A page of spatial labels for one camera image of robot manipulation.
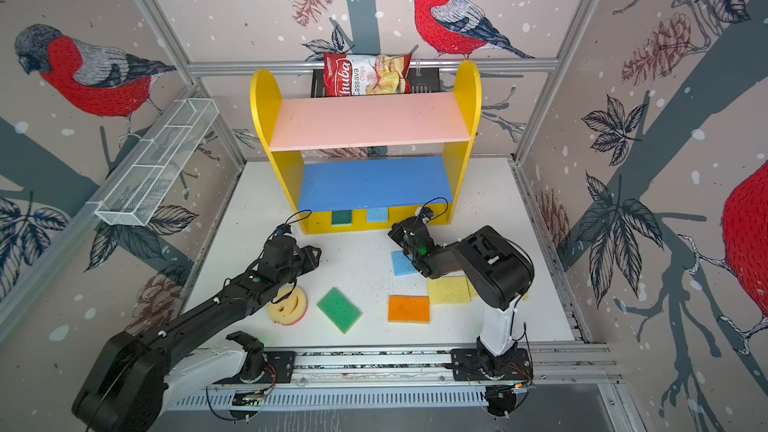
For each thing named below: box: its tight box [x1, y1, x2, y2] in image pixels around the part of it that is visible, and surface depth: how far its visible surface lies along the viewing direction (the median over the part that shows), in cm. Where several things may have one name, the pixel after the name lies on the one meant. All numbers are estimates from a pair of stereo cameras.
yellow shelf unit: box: [250, 60, 482, 235], surface depth 89 cm
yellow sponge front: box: [427, 276, 478, 304], surface depth 87 cm
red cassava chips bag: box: [323, 52, 413, 97], surface depth 89 cm
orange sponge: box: [388, 295, 431, 324], surface depth 84 cm
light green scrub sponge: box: [316, 287, 363, 335], surface depth 84 cm
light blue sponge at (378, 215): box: [368, 207, 389, 223], surface depth 103 cm
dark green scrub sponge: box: [332, 210, 352, 227], surface depth 103 cm
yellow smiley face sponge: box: [268, 286, 308, 326], surface depth 82 cm
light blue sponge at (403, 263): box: [391, 250, 419, 277], surface depth 92 cm
